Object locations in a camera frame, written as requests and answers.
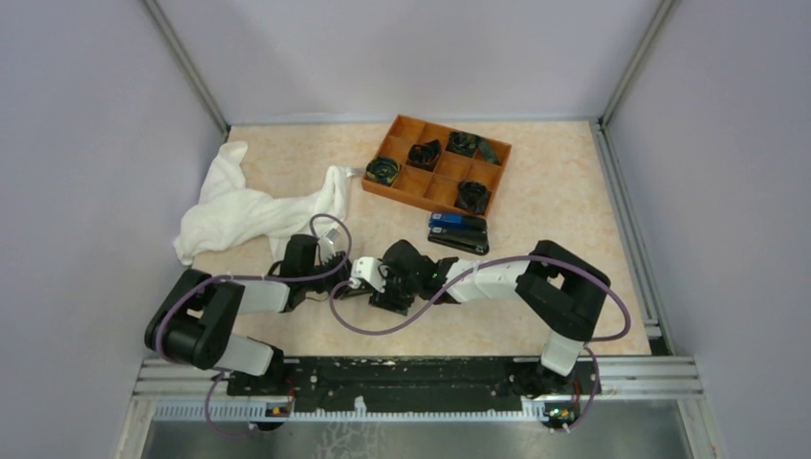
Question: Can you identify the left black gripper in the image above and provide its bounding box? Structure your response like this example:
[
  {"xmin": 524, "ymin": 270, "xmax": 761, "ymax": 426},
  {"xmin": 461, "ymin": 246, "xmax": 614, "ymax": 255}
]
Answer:
[{"xmin": 302, "ymin": 251, "xmax": 375, "ymax": 300}]

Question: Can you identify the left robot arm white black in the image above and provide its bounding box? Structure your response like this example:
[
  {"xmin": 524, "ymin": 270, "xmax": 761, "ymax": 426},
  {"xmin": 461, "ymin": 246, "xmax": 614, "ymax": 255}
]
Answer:
[{"xmin": 144, "ymin": 234, "xmax": 351, "ymax": 396}]

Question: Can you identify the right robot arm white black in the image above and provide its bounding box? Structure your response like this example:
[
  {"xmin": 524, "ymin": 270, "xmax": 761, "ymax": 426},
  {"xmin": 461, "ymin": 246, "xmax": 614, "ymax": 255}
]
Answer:
[{"xmin": 351, "ymin": 240, "xmax": 611, "ymax": 397}]

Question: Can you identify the white crumpled towel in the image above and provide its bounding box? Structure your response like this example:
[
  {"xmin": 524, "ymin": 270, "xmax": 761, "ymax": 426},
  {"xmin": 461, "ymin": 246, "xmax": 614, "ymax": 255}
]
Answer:
[{"xmin": 173, "ymin": 141, "xmax": 358, "ymax": 266}]

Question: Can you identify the dark rolled tape green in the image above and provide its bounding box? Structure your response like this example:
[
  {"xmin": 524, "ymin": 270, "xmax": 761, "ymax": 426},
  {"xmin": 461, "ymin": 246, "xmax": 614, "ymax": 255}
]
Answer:
[{"xmin": 364, "ymin": 156, "xmax": 402, "ymax": 186}]

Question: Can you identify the orange compartment tray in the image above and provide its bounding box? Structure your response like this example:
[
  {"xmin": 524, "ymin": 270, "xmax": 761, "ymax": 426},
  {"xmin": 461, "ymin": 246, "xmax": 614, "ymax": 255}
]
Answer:
[{"xmin": 362, "ymin": 115, "xmax": 512, "ymax": 218}]

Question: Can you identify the black rolled tape red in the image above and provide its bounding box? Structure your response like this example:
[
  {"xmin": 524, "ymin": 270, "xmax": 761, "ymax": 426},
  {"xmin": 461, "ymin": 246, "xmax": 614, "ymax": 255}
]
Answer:
[{"xmin": 406, "ymin": 140, "xmax": 443, "ymax": 172}]

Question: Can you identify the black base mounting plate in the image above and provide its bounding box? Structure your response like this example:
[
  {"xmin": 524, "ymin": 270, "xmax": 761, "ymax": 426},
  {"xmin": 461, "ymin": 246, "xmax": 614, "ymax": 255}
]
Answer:
[{"xmin": 226, "ymin": 357, "xmax": 601, "ymax": 414}]

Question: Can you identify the dark rolled tape top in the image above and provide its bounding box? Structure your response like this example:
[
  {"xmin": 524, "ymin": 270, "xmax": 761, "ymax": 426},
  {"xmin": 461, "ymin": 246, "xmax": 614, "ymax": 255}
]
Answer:
[{"xmin": 446, "ymin": 131, "xmax": 501, "ymax": 165}]

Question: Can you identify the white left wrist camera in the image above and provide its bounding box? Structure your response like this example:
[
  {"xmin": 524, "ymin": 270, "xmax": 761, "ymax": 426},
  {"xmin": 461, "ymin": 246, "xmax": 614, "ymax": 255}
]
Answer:
[{"xmin": 318, "ymin": 228, "xmax": 347, "ymax": 258}]

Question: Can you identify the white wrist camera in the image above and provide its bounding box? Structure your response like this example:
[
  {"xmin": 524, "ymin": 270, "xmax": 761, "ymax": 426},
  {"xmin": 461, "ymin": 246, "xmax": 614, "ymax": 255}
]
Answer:
[
  {"xmin": 318, "ymin": 228, "xmax": 347, "ymax": 258},
  {"xmin": 349, "ymin": 256, "xmax": 386, "ymax": 293}
]

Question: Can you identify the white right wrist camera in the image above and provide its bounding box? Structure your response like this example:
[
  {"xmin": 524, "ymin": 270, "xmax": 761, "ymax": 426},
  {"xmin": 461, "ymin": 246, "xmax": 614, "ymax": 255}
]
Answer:
[{"xmin": 349, "ymin": 256, "xmax": 386, "ymax": 293}]

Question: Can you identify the aluminium frame rail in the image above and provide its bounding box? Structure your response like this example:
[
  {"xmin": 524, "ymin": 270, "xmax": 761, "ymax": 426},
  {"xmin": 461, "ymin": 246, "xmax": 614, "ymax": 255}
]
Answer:
[{"xmin": 133, "ymin": 356, "xmax": 704, "ymax": 422}]

